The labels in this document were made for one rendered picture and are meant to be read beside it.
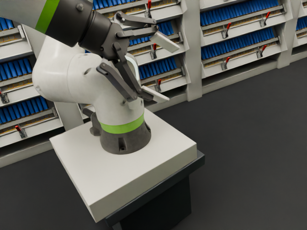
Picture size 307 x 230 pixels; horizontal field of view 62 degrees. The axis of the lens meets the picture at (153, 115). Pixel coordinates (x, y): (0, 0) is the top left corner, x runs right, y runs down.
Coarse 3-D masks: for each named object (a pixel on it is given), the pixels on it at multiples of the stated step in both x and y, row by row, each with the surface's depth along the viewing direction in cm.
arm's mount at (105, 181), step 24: (72, 144) 74; (96, 144) 73; (168, 144) 69; (192, 144) 68; (72, 168) 65; (96, 168) 64; (120, 168) 63; (144, 168) 62; (168, 168) 66; (96, 192) 58; (120, 192) 59; (96, 216) 58
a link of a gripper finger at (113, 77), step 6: (102, 66) 48; (108, 66) 49; (108, 72) 49; (114, 72) 49; (108, 78) 51; (114, 78) 49; (120, 78) 50; (114, 84) 51; (120, 84) 50; (126, 84) 50; (120, 90) 51; (126, 90) 50; (126, 96) 52; (132, 96) 51
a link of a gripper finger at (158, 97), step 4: (144, 88) 52; (148, 88) 53; (148, 92) 53; (152, 92) 53; (156, 92) 54; (156, 96) 54; (160, 96) 54; (164, 96) 55; (156, 100) 56; (160, 100) 56; (164, 100) 56; (168, 100) 55
